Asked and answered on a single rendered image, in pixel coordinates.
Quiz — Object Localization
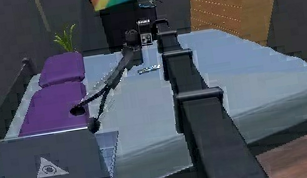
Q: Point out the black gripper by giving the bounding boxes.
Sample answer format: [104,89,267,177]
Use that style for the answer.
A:
[58,27,155,137]

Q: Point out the grey laptop computer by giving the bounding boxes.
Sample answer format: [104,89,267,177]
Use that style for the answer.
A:
[0,120,126,178]

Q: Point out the large purple pillow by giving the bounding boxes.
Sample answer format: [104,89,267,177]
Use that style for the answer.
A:
[11,79,93,138]

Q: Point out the small purple pillow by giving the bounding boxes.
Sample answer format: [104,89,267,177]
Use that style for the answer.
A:
[35,50,88,90]

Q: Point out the grey flat remote control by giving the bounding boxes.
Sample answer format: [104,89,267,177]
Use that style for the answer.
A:
[136,63,163,75]

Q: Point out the green house plant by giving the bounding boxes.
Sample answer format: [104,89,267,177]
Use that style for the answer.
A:
[50,23,81,55]

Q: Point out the black-framed bed with blue sheet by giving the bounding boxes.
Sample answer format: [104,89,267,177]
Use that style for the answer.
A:
[0,14,307,178]

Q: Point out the black cabinet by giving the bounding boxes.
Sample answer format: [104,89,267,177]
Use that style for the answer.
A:
[98,0,162,50]

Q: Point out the wooden chest of drawers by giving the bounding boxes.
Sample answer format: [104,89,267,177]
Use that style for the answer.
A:
[186,0,285,57]

